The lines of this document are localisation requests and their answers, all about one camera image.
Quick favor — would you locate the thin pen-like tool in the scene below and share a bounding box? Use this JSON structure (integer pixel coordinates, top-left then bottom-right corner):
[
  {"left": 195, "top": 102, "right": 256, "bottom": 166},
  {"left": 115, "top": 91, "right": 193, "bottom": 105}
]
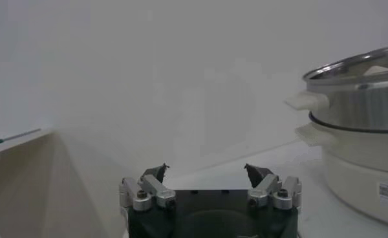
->
[{"left": 0, "top": 128, "right": 42, "bottom": 148}]

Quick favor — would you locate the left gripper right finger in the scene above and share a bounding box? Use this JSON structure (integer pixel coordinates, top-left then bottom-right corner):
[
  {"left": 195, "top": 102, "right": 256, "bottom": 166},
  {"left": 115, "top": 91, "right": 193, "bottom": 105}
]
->
[{"left": 244, "top": 163, "right": 303, "bottom": 211}]

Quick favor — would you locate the white electric cooker base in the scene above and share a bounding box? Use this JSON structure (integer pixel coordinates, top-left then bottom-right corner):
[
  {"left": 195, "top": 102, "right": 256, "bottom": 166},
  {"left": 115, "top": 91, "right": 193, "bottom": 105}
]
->
[{"left": 296, "top": 122, "right": 388, "bottom": 228}]

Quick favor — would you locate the stainless steel steamer basket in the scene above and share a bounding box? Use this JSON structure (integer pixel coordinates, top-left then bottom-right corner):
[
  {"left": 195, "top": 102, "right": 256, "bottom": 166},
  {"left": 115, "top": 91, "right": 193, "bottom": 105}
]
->
[{"left": 284, "top": 43, "right": 388, "bottom": 134}]

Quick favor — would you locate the white side table with tool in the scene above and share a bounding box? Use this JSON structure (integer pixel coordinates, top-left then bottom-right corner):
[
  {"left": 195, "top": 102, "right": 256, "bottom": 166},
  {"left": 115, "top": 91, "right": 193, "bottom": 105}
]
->
[{"left": 0, "top": 127, "right": 58, "bottom": 238}]

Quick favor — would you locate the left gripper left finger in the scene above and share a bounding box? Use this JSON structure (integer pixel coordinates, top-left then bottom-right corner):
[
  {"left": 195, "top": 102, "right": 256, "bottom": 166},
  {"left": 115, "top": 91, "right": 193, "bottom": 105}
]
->
[{"left": 118, "top": 163, "right": 177, "bottom": 213}]

